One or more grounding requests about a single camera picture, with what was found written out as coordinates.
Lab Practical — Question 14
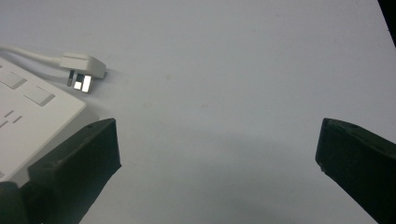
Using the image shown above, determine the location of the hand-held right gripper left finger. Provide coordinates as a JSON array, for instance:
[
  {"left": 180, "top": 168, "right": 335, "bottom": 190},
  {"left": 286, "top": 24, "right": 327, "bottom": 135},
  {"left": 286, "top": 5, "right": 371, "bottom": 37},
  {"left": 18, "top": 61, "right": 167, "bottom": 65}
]
[{"left": 19, "top": 118, "right": 122, "bottom": 224}]

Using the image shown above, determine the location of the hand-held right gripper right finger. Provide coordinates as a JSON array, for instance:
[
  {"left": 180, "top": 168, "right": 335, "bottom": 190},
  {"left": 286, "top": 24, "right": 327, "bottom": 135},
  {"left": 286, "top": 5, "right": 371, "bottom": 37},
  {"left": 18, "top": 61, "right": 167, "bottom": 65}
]
[{"left": 315, "top": 118, "right": 396, "bottom": 224}]

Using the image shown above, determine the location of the white power strip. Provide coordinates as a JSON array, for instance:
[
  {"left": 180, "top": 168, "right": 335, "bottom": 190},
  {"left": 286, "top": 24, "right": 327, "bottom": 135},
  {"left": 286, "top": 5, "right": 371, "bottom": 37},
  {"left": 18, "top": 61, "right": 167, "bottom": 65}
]
[{"left": 0, "top": 57, "right": 88, "bottom": 189}]

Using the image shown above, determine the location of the white power plug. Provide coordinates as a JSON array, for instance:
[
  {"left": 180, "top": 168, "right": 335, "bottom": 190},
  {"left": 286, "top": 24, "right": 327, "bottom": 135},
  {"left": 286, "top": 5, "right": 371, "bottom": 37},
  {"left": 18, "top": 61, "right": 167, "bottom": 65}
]
[{"left": 59, "top": 52, "right": 107, "bottom": 94}]

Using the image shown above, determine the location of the white power cable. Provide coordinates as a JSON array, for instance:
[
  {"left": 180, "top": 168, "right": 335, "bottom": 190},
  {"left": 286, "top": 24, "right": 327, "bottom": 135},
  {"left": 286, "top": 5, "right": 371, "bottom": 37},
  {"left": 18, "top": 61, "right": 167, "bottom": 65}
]
[{"left": 0, "top": 45, "right": 64, "bottom": 67}]

